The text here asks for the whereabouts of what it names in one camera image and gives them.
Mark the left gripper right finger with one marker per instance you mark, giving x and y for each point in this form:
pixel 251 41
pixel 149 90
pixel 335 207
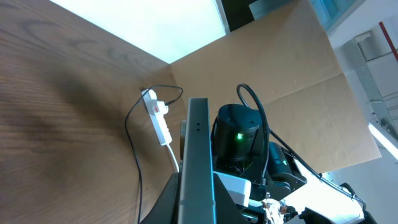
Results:
pixel 226 210

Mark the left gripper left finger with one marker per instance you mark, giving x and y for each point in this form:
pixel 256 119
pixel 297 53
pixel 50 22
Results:
pixel 165 209

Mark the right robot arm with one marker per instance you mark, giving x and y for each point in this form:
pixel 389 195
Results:
pixel 269 182

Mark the white charger plug adapter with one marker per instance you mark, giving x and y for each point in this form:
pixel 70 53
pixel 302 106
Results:
pixel 161 108

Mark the white power strip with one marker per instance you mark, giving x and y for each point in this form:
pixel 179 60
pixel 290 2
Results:
pixel 159 123

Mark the brown cardboard panel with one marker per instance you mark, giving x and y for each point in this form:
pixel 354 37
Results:
pixel 287 59

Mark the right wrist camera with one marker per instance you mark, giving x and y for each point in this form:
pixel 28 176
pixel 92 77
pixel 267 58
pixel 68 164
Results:
pixel 239 189

